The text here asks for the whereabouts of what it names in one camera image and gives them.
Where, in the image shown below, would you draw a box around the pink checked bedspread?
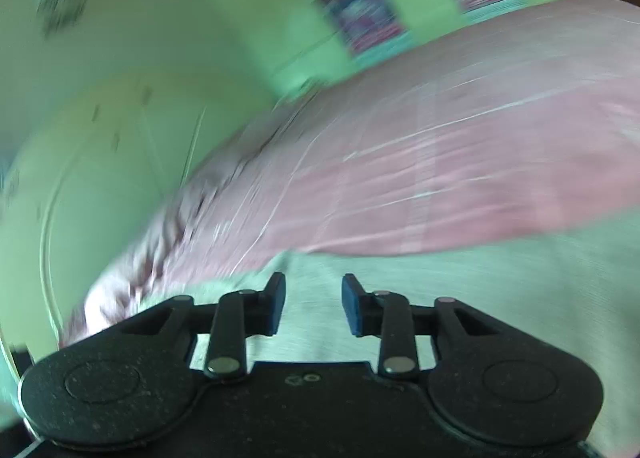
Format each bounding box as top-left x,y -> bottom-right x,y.
57,0 -> 640,349

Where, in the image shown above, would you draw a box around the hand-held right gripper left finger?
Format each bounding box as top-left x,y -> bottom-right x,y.
120,271 -> 287,381

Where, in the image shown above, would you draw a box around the grey pants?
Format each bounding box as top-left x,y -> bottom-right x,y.
187,224 -> 640,458

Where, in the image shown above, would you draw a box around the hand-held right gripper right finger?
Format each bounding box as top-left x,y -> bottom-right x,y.
341,273 -> 502,381

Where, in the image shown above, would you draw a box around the pale green wardrobe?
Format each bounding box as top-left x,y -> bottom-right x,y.
172,0 -> 593,102

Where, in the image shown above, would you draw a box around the pale green headboard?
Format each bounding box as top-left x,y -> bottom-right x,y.
0,69 -> 283,391

